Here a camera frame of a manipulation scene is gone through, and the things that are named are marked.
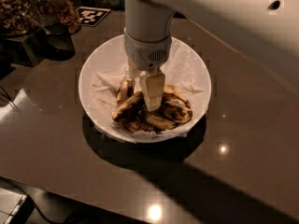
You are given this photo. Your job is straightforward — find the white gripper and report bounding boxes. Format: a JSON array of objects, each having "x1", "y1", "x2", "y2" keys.
[{"x1": 124, "y1": 32, "x2": 172, "y2": 112}]

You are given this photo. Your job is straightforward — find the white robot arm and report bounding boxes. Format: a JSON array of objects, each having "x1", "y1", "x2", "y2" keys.
[{"x1": 124, "y1": 0, "x2": 299, "y2": 111}]

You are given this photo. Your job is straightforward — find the small brown banana left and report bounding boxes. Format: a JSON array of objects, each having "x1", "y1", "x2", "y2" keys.
[{"x1": 116, "y1": 79, "x2": 135, "y2": 105}]

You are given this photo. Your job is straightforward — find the white bowl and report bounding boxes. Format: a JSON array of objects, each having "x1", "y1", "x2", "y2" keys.
[{"x1": 78, "y1": 34, "x2": 212, "y2": 144}]

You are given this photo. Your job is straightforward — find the long spotted banana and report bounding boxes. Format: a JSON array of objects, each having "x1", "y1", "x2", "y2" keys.
[{"x1": 112, "y1": 84, "x2": 191, "y2": 121}]

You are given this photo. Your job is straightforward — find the yellow banana front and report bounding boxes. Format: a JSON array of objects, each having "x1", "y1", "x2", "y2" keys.
[{"x1": 146, "y1": 113, "x2": 178, "y2": 130}]

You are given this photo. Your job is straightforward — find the spotted banana right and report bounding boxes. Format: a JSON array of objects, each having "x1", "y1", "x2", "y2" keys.
[{"x1": 162, "y1": 101, "x2": 192, "y2": 124}]

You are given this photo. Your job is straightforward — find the brown banana piece front-left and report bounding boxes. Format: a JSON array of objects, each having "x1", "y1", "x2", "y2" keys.
[{"x1": 121, "y1": 116, "x2": 154, "y2": 133}]

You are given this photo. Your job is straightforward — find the white paper napkin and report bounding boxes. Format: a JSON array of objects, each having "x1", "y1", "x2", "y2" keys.
[{"x1": 89, "y1": 39, "x2": 205, "y2": 139}]

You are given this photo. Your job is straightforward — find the black and white marker tag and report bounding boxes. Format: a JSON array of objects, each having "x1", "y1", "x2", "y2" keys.
[{"x1": 78, "y1": 7, "x2": 110, "y2": 27}]

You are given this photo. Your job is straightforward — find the black scoop cup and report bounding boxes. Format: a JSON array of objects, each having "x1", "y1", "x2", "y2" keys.
[{"x1": 21, "y1": 11, "x2": 75, "y2": 61}]

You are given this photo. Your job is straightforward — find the glass jar of snacks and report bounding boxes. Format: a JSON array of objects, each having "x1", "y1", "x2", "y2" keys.
[{"x1": 33, "y1": 0, "x2": 80, "y2": 34}]

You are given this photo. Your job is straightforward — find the dark box stand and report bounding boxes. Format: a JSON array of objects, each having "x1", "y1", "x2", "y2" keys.
[{"x1": 0, "y1": 30, "x2": 44, "y2": 79}]

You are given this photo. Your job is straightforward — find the glass jar of nuts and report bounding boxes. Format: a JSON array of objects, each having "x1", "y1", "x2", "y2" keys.
[{"x1": 0, "y1": 0, "x2": 39, "y2": 37}]

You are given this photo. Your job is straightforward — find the grey device at corner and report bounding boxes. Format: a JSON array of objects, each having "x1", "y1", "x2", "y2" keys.
[{"x1": 0, "y1": 189, "x2": 27, "y2": 224}]

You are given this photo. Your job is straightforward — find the black cable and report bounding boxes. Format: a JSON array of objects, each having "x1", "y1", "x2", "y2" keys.
[{"x1": 0, "y1": 177, "x2": 94, "y2": 224}]

